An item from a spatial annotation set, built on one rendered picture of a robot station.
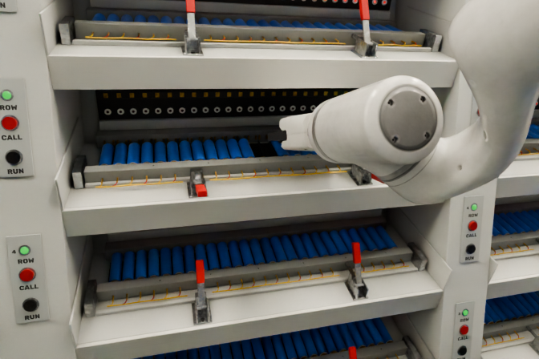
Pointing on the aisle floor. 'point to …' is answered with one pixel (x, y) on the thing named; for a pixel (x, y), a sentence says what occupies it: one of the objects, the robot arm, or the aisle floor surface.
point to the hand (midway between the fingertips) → (297, 137)
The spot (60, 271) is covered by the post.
